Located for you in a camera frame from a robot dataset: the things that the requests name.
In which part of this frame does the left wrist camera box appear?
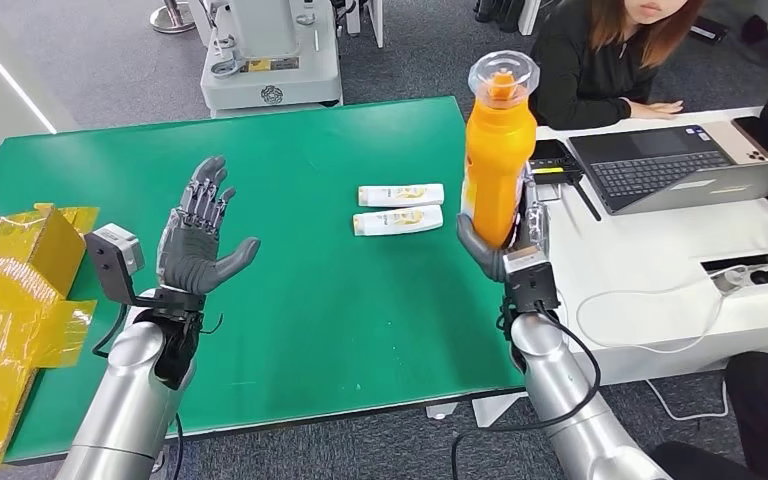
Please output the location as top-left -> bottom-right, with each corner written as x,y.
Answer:
84,223 -> 145,307

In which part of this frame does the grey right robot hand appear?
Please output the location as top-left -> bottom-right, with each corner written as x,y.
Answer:
456,162 -> 552,285

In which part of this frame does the person's hand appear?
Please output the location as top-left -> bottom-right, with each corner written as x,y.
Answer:
627,99 -> 685,121

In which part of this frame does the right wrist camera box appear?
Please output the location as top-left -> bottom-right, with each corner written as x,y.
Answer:
501,245 -> 561,314

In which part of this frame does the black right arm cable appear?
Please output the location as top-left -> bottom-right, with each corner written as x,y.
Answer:
450,301 -> 603,480

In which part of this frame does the white desk cable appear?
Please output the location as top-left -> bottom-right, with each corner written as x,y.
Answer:
574,263 -> 750,355

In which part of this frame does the white power strip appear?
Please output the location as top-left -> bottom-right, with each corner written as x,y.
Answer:
708,254 -> 768,294

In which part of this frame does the metal stanchion base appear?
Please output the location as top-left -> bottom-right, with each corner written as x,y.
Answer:
149,0 -> 197,36

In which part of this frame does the black chair base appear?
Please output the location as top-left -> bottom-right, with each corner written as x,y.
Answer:
473,0 -> 524,34

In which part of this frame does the black remote controller with antennas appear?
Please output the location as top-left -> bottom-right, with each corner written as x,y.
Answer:
529,138 -> 603,223

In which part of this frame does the white shampoo bottle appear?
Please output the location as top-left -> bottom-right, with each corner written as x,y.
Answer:
357,183 -> 446,209
352,204 -> 444,238

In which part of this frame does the grey open laptop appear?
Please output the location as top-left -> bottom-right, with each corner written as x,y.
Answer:
568,123 -> 768,217

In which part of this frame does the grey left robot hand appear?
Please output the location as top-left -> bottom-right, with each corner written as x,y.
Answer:
155,155 -> 261,297

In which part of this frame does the yellow taped cardboard box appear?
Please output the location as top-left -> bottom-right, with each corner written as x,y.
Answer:
0,202 -> 100,472

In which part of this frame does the white machine base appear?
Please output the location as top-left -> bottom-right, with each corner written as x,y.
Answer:
198,0 -> 344,119

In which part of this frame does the black flat box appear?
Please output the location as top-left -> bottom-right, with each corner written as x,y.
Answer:
683,14 -> 731,42

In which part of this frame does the white furniture panel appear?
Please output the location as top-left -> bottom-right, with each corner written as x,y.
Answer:
344,0 -> 385,49

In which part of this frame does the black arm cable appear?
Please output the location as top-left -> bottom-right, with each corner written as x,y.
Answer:
91,301 -> 185,480
450,301 -> 603,480

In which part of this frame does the white floor cable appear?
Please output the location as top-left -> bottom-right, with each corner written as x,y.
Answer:
644,377 -> 731,423

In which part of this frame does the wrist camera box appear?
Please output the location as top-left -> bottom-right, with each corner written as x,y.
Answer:
84,223 -> 145,307
501,245 -> 561,314

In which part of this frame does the gold smartphone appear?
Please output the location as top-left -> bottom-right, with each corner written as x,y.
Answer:
700,115 -> 768,164

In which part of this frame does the orange detergent bottle clear cap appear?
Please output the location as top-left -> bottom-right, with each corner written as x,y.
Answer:
460,50 -> 542,250

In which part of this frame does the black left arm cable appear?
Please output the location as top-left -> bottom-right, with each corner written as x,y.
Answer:
91,301 -> 185,480

